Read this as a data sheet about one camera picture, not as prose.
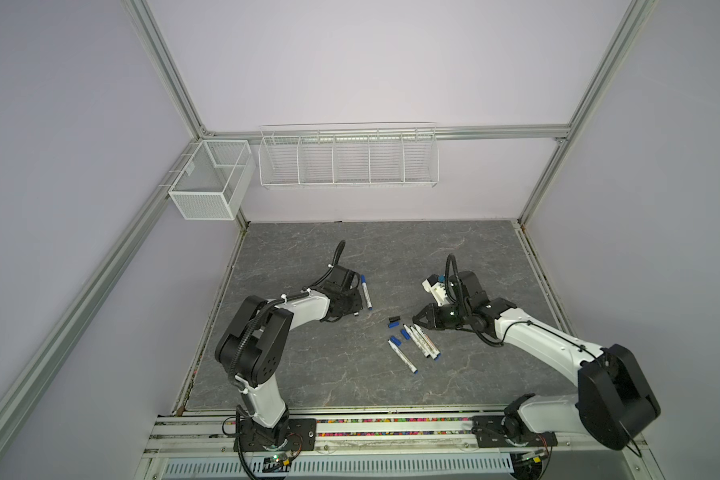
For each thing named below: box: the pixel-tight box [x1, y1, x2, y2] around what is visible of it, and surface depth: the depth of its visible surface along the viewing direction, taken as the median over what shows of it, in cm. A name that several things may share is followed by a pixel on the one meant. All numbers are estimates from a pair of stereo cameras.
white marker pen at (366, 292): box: [361, 274, 373, 311], surface depth 101 cm
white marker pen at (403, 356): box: [387, 339, 418, 374], surface depth 87 cm
